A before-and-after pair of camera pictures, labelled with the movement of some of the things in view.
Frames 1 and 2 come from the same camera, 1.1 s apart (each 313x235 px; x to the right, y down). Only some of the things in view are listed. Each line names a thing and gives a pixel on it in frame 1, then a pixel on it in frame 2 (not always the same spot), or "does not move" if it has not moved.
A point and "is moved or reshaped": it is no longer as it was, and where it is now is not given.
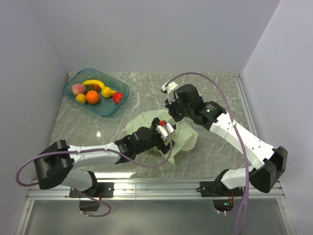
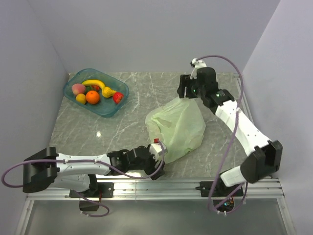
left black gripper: [162, 146] -> [161, 171]
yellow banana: [94, 82] does not move
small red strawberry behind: [95, 87] does not move
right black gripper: [170, 106] -> [185, 82]
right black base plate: [216, 189] does not move
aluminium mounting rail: [161, 190] does not move
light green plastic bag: [184, 136] is moved or reshaped
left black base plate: [99, 190] does not move
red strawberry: [118, 97] does not move
